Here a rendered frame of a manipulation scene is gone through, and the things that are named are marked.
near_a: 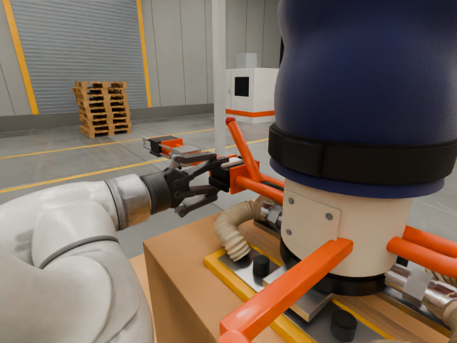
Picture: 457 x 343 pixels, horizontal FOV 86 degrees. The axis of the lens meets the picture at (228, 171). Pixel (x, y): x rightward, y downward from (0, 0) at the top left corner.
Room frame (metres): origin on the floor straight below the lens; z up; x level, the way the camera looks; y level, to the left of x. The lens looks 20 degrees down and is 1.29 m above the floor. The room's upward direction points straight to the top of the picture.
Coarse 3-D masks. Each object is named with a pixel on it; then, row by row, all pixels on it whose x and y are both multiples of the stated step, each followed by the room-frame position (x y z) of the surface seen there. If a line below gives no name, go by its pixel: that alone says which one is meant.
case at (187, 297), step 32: (192, 224) 0.52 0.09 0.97; (160, 256) 0.40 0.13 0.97; (192, 256) 0.40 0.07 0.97; (160, 288) 0.38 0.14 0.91; (192, 288) 0.32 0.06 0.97; (224, 288) 0.32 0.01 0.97; (160, 320) 0.40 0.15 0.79; (192, 320) 0.28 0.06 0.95; (384, 320) 0.26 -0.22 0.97; (416, 320) 0.26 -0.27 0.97
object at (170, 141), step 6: (156, 138) 0.80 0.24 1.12; (162, 138) 0.80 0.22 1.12; (168, 138) 0.80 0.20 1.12; (174, 138) 0.80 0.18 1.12; (180, 138) 0.80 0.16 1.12; (168, 144) 0.76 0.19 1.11; (174, 144) 0.78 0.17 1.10; (180, 144) 0.79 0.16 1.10; (162, 150) 0.75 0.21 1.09; (162, 156) 0.76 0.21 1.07
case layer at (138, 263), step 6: (132, 258) 0.91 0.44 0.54; (138, 258) 0.91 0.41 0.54; (144, 258) 0.91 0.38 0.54; (132, 264) 0.87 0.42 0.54; (138, 264) 0.87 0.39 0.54; (144, 264) 0.87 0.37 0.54; (138, 270) 0.83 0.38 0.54; (144, 270) 0.83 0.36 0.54; (138, 276) 0.80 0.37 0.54; (144, 276) 0.80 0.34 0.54; (144, 282) 0.77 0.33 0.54; (144, 288) 0.74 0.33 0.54; (150, 300) 0.68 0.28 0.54; (150, 306) 0.66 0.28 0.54; (156, 342) 0.53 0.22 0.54
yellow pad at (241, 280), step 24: (216, 264) 0.35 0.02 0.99; (240, 264) 0.35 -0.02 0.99; (264, 264) 0.32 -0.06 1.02; (240, 288) 0.30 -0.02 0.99; (288, 312) 0.25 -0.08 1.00; (336, 312) 0.23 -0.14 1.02; (288, 336) 0.22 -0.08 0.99; (312, 336) 0.22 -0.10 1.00; (336, 336) 0.21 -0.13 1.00; (360, 336) 0.22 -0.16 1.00; (384, 336) 0.22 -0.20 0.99
